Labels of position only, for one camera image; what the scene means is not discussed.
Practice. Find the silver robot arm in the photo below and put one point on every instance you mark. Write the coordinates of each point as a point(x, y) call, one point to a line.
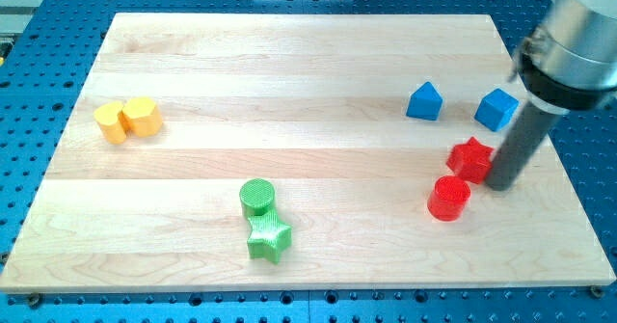
point(568, 61)

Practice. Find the green star block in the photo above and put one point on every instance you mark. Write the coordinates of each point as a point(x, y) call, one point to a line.
point(269, 236)

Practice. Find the red star block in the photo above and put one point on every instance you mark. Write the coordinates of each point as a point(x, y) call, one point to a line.
point(471, 161)

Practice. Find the green cylinder block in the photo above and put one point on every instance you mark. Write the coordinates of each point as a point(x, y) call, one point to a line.
point(257, 197)

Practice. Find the light wooden board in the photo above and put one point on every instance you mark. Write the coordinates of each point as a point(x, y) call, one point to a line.
point(316, 104)

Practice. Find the blue triangular prism block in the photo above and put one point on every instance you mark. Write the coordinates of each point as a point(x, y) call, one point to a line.
point(425, 103)

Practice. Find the red cylinder block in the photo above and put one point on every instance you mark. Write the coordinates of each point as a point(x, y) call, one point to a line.
point(448, 198)

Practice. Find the yellow hexagon block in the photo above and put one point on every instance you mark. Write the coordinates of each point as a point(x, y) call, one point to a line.
point(143, 116)

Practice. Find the blue cube block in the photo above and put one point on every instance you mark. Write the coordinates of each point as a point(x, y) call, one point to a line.
point(496, 109)

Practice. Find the yellow heart-shaped block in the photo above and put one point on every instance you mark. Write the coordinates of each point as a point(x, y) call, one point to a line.
point(110, 120)

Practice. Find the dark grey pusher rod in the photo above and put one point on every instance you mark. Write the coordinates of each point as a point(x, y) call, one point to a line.
point(524, 137)

